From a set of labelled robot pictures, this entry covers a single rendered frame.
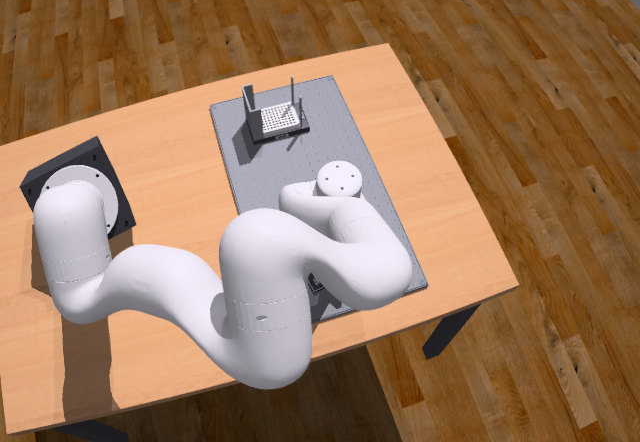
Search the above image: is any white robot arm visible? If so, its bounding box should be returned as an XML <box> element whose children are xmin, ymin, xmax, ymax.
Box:
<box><xmin>33</xmin><ymin>161</ymin><xmax>413</xmax><ymax>389</ymax></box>

